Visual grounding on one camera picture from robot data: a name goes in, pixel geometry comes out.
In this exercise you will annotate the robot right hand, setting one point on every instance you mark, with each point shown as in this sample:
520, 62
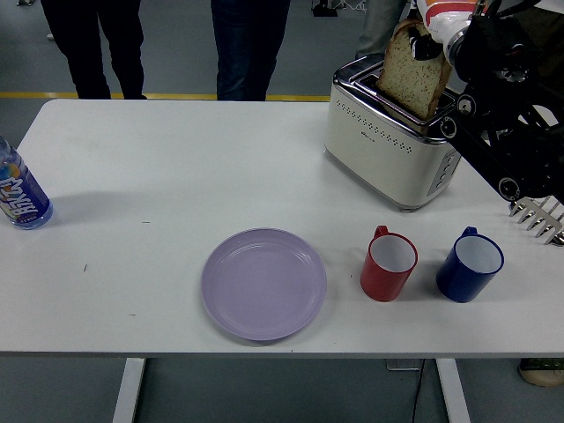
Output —
440, 17

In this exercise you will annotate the slice of brown bread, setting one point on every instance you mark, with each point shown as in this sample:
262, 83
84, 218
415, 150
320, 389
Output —
410, 83

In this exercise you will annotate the cream and chrome toaster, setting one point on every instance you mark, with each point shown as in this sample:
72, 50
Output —
374, 154

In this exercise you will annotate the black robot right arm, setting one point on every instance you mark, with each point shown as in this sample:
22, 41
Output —
506, 132

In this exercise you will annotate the lilac round plate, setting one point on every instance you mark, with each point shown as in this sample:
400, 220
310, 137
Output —
263, 284

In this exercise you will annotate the person in grey trousers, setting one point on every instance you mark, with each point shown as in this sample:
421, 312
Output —
374, 31

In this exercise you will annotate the person in olive trousers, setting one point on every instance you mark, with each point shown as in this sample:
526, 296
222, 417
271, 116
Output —
553, 22

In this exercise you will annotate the black power strip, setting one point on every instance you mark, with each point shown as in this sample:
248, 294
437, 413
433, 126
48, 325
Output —
324, 9

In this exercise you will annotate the white paper sheet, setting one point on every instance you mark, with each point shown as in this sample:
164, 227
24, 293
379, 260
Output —
480, 185

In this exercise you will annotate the person in blue jeans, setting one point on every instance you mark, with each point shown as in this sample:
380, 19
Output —
247, 48

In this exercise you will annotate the metal toast rack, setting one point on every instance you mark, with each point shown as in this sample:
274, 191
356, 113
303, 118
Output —
537, 218

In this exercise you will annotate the blue enamel mug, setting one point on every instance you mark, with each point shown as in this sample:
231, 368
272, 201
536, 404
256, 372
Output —
458, 282

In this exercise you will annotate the red enamel mug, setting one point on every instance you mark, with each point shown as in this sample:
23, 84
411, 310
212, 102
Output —
381, 282

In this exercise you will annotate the grey box under table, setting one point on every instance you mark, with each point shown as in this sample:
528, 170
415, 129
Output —
403, 365

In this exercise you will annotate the person in black trousers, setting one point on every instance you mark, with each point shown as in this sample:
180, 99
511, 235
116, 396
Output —
88, 48

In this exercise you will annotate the black table control panel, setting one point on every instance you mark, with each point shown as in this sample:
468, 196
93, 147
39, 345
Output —
542, 363

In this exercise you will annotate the white table leg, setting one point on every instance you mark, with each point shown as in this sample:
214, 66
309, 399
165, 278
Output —
128, 392
454, 392

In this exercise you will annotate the beige shoe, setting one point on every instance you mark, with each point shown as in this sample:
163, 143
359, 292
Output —
544, 378

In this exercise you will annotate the blue-label plastic drink bottle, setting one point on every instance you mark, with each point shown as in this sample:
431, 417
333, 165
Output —
24, 194

